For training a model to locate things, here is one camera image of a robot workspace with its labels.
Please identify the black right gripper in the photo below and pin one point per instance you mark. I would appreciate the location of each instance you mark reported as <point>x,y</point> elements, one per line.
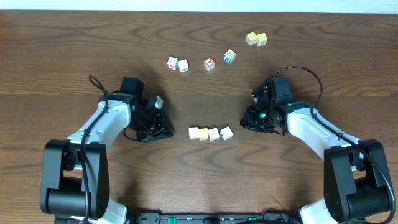
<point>249,122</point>

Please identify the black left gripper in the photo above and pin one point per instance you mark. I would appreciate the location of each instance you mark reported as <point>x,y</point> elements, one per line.
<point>158,123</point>

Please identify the plain wooden block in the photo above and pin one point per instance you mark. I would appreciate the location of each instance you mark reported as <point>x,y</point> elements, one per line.
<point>226,133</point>

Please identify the yellow number wooden block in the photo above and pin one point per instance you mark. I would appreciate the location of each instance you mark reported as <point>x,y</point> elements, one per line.
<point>203,134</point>

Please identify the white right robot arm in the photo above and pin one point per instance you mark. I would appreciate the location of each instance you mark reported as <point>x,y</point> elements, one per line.
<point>356,182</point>

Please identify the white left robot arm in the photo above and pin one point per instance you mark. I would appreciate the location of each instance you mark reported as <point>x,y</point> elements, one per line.
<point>75,177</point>

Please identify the soccer ball wooden block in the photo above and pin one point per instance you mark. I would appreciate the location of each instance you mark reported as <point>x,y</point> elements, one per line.
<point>193,132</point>

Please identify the white letter block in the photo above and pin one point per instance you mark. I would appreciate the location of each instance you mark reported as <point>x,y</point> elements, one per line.
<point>183,65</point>

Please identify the blue edged block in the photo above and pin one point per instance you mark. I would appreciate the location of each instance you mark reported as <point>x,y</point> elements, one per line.
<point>229,56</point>

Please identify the red A block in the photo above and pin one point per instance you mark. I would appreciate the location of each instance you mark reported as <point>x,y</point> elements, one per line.
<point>209,63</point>

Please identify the pale yellow block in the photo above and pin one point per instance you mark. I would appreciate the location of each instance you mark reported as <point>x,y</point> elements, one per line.
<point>251,38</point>

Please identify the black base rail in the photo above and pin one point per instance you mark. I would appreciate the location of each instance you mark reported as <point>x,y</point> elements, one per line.
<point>216,218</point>

